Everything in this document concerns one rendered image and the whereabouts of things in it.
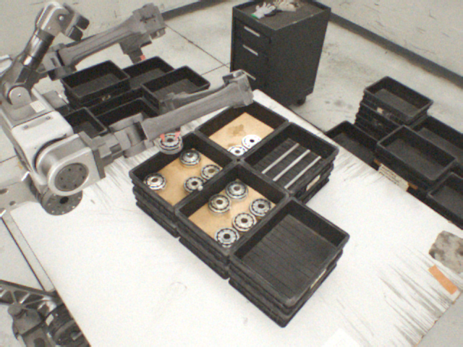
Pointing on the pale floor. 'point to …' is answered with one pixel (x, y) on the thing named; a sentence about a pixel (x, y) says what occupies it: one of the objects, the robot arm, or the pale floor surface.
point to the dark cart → (279, 48)
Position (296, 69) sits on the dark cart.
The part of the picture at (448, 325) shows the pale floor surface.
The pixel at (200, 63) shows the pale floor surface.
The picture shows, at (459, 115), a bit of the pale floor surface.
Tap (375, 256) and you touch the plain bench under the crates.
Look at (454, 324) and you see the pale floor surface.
